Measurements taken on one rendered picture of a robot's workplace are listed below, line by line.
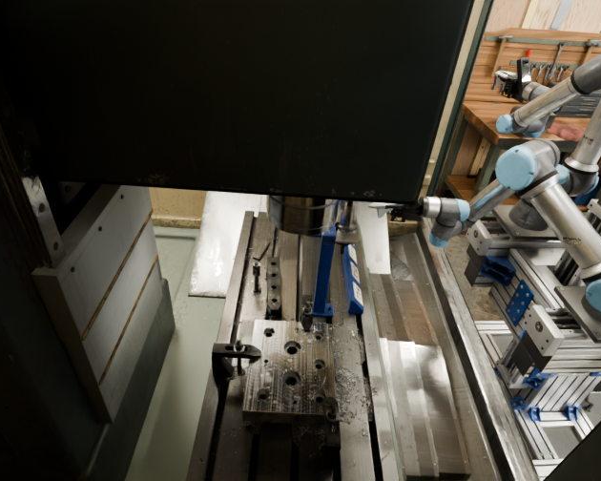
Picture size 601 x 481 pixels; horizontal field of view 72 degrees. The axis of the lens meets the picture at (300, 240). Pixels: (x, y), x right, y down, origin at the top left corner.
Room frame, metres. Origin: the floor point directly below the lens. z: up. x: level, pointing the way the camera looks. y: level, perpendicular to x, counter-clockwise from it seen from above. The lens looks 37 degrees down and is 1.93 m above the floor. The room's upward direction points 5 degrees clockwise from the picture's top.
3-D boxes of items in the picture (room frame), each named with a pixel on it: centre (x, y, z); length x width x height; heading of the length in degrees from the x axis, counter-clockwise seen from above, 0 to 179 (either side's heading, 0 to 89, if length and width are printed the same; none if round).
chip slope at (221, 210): (1.41, 0.02, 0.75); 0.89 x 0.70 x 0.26; 92
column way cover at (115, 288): (0.75, 0.45, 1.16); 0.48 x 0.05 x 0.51; 2
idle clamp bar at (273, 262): (1.02, 0.08, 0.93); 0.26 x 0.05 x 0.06; 7
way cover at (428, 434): (0.98, -0.39, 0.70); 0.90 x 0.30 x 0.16; 2
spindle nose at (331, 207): (0.76, 0.00, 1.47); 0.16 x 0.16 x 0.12
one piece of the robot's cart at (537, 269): (1.20, -1.01, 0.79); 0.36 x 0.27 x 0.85; 7
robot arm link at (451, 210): (1.26, -0.52, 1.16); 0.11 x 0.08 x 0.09; 92
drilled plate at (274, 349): (0.69, -0.01, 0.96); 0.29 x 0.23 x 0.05; 2
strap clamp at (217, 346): (0.70, 0.15, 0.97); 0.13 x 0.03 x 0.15; 92
